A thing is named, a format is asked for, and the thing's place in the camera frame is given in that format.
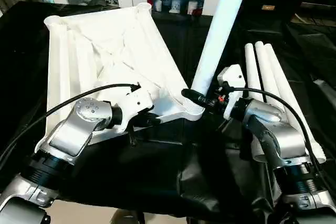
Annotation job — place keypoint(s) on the white plastic table leg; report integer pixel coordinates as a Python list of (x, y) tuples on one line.
[(220, 24), (268, 72), (252, 72), (286, 93)]

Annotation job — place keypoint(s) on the white plastic table top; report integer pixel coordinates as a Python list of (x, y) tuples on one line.
[(105, 40)]

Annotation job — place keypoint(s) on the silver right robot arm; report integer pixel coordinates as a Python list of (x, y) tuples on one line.
[(283, 135)]

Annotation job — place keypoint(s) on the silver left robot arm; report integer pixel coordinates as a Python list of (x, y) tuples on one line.
[(68, 135)]

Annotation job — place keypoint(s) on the black plastic mat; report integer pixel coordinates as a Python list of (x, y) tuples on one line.
[(157, 171)]

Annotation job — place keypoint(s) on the person's black shoes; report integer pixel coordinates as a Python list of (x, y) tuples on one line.
[(126, 217)]

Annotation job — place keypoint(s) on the small yellow tag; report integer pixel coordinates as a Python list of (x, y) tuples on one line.
[(268, 7)]

